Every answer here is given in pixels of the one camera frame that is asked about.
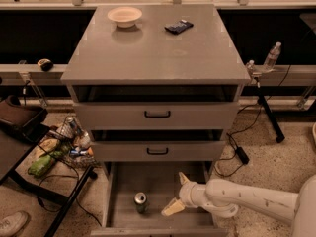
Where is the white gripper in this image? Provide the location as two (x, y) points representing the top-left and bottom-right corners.
(161, 172), (210, 216)

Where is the green soda can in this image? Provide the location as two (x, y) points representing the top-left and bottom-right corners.
(133, 192), (148, 214)

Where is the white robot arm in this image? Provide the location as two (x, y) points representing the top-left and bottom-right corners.
(161, 172), (316, 237)

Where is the bottom grey drawer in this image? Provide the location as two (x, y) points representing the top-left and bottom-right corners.
(91, 162), (228, 237)

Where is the grey drawer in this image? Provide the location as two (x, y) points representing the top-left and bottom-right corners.
(92, 129), (225, 162)
(91, 162), (228, 237)
(74, 85), (239, 130)

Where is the middle grey drawer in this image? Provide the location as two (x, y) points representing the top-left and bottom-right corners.
(92, 129), (225, 162)

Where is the grey drawer cabinet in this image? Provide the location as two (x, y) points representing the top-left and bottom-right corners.
(60, 3), (252, 237)

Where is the top grey drawer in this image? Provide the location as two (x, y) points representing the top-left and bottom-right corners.
(74, 85), (239, 130)

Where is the can in floor pile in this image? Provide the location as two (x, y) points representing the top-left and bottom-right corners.
(66, 117), (82, 136)

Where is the black power adapter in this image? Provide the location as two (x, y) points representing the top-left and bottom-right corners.
(236, 147), (249, 165)

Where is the black tripod stand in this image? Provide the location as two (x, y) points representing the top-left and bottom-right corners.
(254, 77), (285, 143)

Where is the black side table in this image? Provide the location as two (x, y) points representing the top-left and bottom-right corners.
(0, 124), (97, 237)

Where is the yellow snack bag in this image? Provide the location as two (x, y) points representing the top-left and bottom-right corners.
(36, 138), (60, 158)

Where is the small clear bottle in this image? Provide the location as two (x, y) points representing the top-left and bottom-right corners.
(246, 60), (255, 74)

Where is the clear water bottle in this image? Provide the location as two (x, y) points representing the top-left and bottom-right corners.
(264, 41), (281, 72)

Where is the dark blue snack packet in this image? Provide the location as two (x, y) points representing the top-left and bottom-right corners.
(164, 20), (194, 35)

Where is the brown bag on table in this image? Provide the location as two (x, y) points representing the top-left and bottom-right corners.
(0, 95), (47, 140)

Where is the white shoe bottom left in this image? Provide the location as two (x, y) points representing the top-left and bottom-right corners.
(0, 211), (29, 237)

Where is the white bowl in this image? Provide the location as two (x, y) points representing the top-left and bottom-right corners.
(108, 7), (142, 28)

